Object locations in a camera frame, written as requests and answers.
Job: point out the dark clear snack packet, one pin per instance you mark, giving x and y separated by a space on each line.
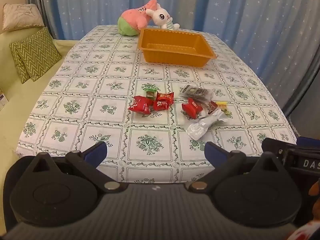
196 93

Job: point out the orange plastic tray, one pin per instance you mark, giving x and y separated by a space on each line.
175 47

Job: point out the person's right hand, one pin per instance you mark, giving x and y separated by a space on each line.
315 189

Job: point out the blue star curtain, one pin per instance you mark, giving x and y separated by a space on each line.
212 5

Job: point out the green zigzag pillow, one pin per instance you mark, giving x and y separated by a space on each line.
40 52
17 60

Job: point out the grey curtain panel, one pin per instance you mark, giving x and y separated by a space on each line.
300 80
37 2

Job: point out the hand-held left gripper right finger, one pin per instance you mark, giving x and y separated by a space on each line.
214 152

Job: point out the white printed paper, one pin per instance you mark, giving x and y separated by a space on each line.
3 98

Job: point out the white bunny plush toy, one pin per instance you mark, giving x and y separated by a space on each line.
161 17

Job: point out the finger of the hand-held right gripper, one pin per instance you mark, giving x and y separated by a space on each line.
277 146
308 142

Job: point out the green candy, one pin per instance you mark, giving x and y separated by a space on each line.
150 91

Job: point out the light green sofa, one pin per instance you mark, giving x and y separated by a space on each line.
25 92

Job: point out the shiny red candy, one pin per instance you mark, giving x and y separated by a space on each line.
165 96

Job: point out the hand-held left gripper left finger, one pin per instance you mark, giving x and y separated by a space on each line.
96 151

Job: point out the beige embroidered pillow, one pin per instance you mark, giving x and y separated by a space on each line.
21 16

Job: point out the small red candy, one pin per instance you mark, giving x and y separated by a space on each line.
160 105

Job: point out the red pillow snack packet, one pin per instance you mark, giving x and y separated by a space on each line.
141 105
192 108

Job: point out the pink starfish plush toy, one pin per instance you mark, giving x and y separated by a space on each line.
132 20

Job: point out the green floral printed tablecloth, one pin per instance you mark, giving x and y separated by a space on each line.
140 127

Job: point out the silver foil snack packet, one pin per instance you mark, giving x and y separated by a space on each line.
205 124

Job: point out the dark red candy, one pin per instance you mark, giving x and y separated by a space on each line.
212 106

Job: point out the yellow candy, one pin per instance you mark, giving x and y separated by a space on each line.
224 108

